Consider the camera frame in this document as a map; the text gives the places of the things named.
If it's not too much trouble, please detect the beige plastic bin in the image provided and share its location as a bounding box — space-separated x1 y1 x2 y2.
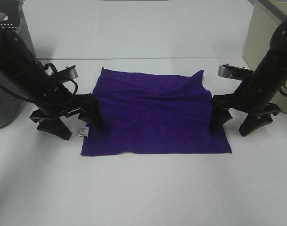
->
243 0 287 113

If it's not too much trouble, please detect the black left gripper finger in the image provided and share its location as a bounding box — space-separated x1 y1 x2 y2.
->
37 119 72 140
78 101 105 132

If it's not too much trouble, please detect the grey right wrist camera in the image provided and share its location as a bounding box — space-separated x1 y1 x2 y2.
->
218 64 253 81

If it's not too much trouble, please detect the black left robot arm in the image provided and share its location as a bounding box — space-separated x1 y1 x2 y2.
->
0 28 105 140

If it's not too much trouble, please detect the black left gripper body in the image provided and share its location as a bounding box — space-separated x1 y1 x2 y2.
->
29 83 94 122

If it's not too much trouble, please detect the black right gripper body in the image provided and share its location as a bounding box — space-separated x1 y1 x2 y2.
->
211 91 280 117

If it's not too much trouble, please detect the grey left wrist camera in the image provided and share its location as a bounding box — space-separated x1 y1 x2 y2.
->
54 65 78 83

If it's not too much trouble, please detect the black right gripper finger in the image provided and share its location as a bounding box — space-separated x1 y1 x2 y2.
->
209 105 232 133
239 115 273 137

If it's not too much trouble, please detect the purple microfiber towel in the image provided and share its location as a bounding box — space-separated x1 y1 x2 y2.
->
81 69 231 156

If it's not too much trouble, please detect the grey perforated plastic basket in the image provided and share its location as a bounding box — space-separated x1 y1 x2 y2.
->
0 0 37 130

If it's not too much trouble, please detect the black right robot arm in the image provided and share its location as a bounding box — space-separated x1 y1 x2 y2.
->
209 19 287 136

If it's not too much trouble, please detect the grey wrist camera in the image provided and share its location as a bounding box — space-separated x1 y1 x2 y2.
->
218 64 253 81
54 65 78 83

